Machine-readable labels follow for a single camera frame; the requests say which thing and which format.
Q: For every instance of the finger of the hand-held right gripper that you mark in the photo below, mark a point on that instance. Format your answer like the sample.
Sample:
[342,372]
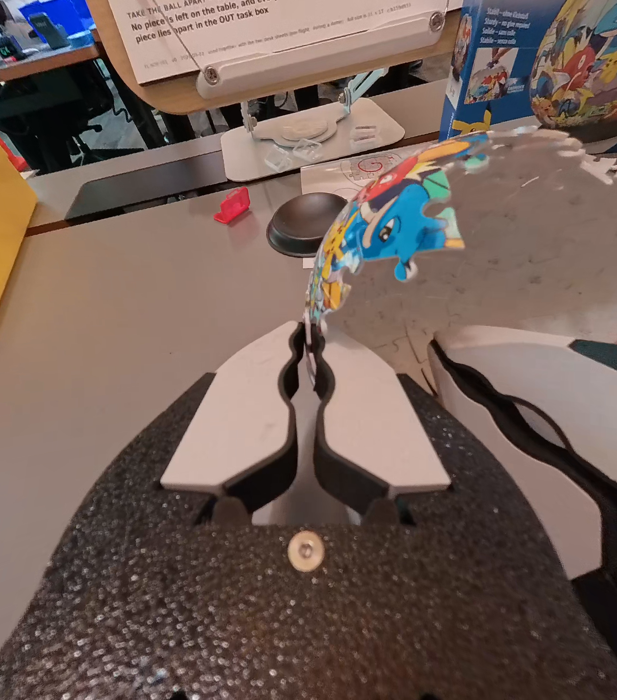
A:
[505,465]
[560,383]

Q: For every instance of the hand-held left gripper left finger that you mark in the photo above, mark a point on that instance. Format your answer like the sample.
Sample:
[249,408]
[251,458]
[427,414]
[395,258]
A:
[232,426]

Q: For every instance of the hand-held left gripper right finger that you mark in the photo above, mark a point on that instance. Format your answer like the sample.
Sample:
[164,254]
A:
[379,432]

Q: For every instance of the partly built puzzle ball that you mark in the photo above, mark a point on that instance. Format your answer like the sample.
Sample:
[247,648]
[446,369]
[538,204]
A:
[533,246]

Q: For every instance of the black round ball stand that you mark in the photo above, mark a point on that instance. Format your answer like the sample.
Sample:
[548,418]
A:
[303,224]

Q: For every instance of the blue puzzle box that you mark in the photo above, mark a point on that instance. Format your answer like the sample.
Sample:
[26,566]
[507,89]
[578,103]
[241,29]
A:
[505,65]

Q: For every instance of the small red plastic block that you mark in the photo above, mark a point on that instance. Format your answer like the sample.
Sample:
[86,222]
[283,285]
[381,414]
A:
[232,205]

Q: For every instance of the white folded instruction leaflet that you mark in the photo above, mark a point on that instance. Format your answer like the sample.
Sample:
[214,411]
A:
[330,175]

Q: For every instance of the small clear plastic case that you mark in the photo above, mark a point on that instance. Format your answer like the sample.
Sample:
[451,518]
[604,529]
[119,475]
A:
[278,158]
[308,149]

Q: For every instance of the round white disc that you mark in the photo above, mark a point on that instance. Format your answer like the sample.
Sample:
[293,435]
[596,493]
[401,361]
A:
[303,130]

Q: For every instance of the white plastic tray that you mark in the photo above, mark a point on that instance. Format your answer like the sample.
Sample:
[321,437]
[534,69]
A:
[374,117]

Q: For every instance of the wooden instruction board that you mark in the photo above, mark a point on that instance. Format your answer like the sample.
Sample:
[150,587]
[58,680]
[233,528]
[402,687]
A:
[117,76]

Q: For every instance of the printed instruction sheet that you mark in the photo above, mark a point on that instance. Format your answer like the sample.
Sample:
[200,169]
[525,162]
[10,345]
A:
[286,27]

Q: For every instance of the wooden background desk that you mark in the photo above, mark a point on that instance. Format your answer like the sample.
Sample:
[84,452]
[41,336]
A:
[24,68]

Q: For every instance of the blue storage bin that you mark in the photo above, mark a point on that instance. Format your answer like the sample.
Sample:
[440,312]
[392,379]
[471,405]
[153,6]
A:
[68,16]

